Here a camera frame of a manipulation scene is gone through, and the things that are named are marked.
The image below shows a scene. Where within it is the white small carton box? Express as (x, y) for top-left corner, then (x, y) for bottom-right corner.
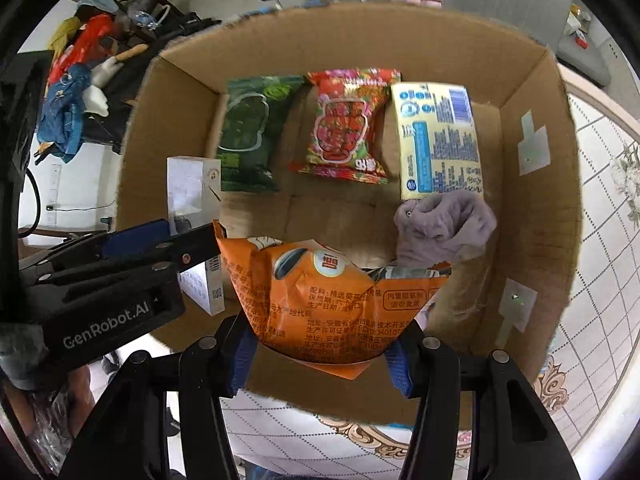
(166, 156), (224, 316)

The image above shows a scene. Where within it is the orange snack bag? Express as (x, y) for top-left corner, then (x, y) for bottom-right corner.
(214, 223), (450, 380)

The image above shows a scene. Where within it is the dark green wet wipes pack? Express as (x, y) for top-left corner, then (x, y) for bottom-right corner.
(216, 75), (306, 193)

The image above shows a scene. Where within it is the red floral wet wipes pack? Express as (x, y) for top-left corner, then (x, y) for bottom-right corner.
(290, 68), (401, 185)

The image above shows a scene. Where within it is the lavender cloth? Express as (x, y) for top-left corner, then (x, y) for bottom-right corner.
(394, 190), (497, 269)

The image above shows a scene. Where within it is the yellow tissue pack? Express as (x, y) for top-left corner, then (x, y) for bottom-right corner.
(392, 82), (484, 200)

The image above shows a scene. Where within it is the person's left hand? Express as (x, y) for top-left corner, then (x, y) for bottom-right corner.
(1, 324), (96, 438)

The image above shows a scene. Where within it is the white patterned table mat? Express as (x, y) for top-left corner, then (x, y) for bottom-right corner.
(222, 70), (639, 479)

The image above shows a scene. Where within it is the pile of clutter on floor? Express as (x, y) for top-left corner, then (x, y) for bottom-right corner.
(35, 0), (221, 164)

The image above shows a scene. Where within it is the brown cardboard box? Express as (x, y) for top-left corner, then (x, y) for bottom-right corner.
(114, 2), (582, 426)

